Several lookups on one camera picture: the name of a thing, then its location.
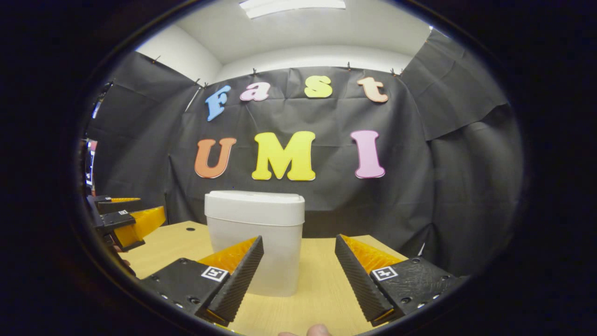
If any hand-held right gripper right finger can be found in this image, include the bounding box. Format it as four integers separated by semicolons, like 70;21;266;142
334;233;462;327

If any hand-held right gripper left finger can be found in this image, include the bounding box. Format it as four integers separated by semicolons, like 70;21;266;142
140;236;264;327

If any white desktop garbage bin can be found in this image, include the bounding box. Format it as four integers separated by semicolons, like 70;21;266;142
204;190;305;297

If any wooden desktop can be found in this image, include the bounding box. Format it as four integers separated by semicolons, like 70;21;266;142
119;221;407;336

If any computer monitor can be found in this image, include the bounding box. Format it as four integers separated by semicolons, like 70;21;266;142
85;139;97;187

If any black backdrop cloth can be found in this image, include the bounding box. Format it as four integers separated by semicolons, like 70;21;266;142
86;28;523;276

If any long ceiling light panel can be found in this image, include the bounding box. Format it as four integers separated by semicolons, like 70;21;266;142
239;0;347;19

